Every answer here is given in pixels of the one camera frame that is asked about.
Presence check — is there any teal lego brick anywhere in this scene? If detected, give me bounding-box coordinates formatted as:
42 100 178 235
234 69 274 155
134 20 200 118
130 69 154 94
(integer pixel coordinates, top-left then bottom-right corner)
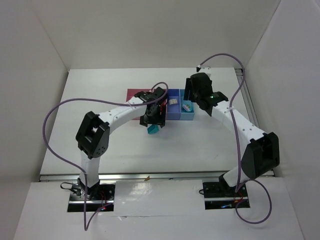
147 124 160 135

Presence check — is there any beige lego brick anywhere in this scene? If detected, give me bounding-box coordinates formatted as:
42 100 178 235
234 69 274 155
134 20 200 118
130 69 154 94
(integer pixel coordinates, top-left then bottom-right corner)
168 98 179 105

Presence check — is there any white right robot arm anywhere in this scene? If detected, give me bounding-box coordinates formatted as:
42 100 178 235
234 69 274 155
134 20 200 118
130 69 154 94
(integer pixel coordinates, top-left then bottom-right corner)
184 72 280 191

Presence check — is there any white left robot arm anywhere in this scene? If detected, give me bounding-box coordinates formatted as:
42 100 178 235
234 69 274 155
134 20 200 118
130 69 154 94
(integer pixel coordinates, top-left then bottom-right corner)
75 87 168 199

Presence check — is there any small pink container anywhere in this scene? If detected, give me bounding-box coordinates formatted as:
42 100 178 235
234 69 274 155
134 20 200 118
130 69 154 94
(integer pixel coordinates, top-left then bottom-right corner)
159 93 168 120

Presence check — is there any teal oval lego piece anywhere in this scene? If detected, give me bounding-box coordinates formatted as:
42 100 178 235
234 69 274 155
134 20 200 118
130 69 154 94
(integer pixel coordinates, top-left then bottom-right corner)
181 103 193 113

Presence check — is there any dark blue container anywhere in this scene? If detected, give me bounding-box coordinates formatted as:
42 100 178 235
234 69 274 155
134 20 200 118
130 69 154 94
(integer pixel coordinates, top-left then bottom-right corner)
166 89 181 120

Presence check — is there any light blue container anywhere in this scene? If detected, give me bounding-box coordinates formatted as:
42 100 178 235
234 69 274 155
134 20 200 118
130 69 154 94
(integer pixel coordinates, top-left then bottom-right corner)
179 89 195 121

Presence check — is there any large pink container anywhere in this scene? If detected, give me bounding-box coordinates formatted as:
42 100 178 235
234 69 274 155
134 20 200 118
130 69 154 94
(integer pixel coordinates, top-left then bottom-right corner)
125 90 157 120

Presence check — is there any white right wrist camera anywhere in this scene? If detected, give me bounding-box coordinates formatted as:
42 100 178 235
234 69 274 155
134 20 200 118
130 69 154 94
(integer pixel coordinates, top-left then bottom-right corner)
196 65 212 77

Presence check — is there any aluminium side rail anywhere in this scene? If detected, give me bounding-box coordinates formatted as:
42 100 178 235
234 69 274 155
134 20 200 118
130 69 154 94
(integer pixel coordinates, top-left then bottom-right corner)
234 68 259 127

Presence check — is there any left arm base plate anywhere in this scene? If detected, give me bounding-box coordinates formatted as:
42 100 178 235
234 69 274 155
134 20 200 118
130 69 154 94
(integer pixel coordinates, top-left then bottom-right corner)
60 182 116 213

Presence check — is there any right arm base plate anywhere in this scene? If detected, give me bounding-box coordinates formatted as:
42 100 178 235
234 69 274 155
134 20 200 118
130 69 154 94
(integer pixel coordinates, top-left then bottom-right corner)
198 182 250 210

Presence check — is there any aluminium front rail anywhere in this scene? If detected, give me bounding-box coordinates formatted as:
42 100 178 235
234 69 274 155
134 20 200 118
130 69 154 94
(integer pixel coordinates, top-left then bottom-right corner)
38 171 224 182

